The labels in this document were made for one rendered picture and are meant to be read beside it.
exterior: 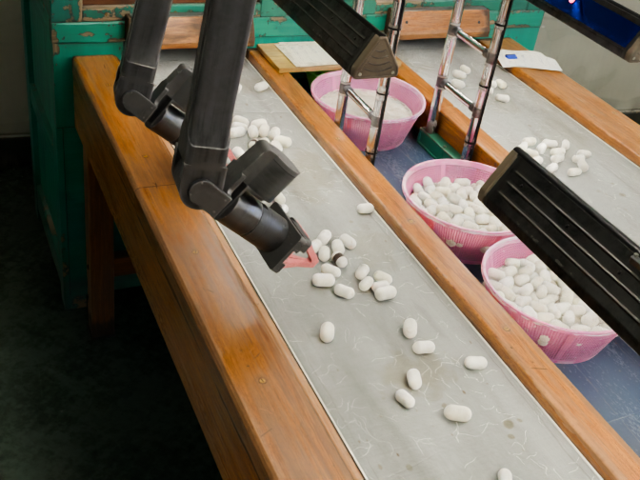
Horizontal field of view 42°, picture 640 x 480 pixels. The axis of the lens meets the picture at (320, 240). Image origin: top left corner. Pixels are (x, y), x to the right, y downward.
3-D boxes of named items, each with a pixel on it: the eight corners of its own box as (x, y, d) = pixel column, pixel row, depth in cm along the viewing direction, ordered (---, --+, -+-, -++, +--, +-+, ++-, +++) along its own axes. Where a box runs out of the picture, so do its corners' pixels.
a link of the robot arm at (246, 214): (199, 200, 116) (210, 223, 112) (233, 165, 115) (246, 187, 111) (232, 222, 121) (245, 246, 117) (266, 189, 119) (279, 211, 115)
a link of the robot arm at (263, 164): (172, 165, 115) (183, 195, 108) (230, 105, 112) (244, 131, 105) (233, 210, 121) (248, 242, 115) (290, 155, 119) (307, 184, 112)
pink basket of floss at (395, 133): (396, 170, 183) (404, 131, 178) (287, 135, 190) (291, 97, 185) (431, 126, 204) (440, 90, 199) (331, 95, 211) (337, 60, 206)
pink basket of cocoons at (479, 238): (474, 292, 150) (488, 250, 145) (366, 224, 164) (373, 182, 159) (552, 244, 167) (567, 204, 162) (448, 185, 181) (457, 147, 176)
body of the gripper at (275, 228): (283, 206, 126) (250, 182, 121) (310, 244, 118) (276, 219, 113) (253, 236, 127) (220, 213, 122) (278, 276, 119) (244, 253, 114)
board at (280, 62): (278, 73, 196) (279, 69, 195) (256, 48, 207) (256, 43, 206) (401, 67, 209) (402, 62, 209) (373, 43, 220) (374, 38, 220)
